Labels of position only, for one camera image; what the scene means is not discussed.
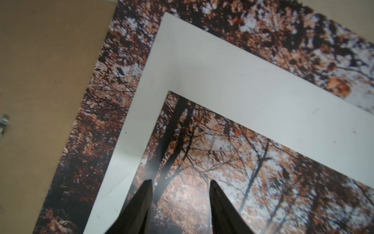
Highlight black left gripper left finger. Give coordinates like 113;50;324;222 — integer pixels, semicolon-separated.
106;179;153;234

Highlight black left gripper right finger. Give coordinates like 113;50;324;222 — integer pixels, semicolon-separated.
209;180;254;234

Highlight autumn forest photo print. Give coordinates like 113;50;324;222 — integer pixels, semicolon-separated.
33;1;374;234

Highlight white photo mat board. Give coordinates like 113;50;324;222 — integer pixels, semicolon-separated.
84;13;374;234

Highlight metal backing board clip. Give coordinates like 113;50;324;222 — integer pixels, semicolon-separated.
0;114;10;137

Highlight brown cardboard backing board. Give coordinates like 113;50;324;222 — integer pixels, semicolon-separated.
1;1;116;234

